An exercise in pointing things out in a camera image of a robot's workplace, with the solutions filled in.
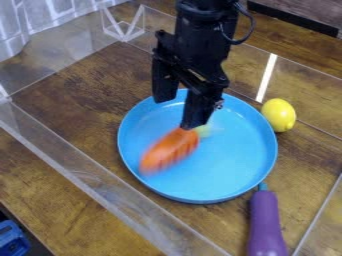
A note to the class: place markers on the orange toy carrot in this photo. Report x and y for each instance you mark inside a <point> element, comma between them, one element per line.
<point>171,148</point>

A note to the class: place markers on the blue object at corner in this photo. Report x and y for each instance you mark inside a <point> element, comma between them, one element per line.
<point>14,242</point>

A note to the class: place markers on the clear acrylic enclosure wall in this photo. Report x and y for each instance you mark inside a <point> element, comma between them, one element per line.
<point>67,89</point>

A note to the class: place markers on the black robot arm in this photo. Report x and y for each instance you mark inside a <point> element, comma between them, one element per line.
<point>209,5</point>

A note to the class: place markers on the yellow toy lemon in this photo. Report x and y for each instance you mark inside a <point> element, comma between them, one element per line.
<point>280,113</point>

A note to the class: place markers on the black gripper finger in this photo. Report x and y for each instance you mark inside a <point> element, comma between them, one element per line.
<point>200,107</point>
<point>165,81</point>

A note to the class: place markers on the purple toy eggplant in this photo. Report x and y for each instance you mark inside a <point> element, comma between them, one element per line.
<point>266,240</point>

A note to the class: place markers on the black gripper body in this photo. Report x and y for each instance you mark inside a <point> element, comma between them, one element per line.
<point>198,46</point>

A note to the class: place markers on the white curtain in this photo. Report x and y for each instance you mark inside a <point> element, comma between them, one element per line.
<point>26,17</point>

